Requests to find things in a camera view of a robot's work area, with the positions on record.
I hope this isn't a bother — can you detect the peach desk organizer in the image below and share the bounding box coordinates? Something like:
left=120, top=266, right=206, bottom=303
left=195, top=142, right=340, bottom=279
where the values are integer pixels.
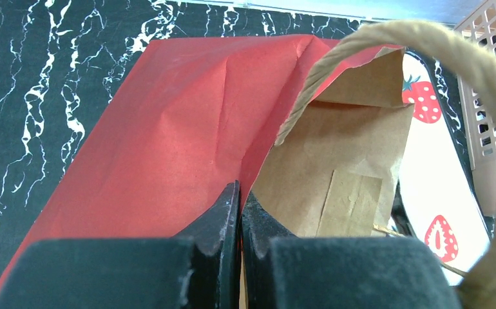
left=455, top=1, right=496, bottom=216

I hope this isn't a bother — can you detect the red brown paper bag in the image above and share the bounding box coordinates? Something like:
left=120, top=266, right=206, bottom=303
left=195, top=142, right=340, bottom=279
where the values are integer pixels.
left=0, top=20, right=496, bottom=308

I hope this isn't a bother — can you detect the strawberry print tray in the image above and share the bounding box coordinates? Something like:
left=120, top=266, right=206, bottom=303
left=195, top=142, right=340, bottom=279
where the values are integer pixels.
left=399, top=51, right=495, bottom=285

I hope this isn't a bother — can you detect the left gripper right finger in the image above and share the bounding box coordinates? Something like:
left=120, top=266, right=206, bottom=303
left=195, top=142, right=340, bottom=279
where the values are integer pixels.
left=242, top=194, right=461, bottom=308

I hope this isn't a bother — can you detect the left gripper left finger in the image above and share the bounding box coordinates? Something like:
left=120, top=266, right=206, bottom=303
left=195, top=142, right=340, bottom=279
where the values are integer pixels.
left=0, top=182, right=240, bottom=308

